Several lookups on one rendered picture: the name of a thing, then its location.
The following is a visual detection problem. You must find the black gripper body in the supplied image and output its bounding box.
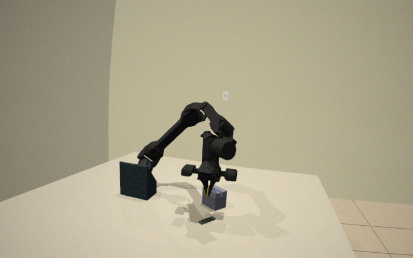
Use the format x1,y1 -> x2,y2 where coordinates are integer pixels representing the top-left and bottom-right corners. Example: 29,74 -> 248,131
181,153 -> 237,182

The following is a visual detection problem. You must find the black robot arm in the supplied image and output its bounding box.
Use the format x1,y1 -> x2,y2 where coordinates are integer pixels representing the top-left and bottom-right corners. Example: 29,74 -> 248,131
137,101 -> 237,181

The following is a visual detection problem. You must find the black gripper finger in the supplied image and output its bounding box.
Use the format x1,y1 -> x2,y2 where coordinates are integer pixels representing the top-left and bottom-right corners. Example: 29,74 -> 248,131
208,178 -> 221,196
197,178 -> 208,194

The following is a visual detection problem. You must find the dark green rectangular frame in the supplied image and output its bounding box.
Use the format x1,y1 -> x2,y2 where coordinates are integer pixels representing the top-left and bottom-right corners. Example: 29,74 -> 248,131
198,216 -> 215,224

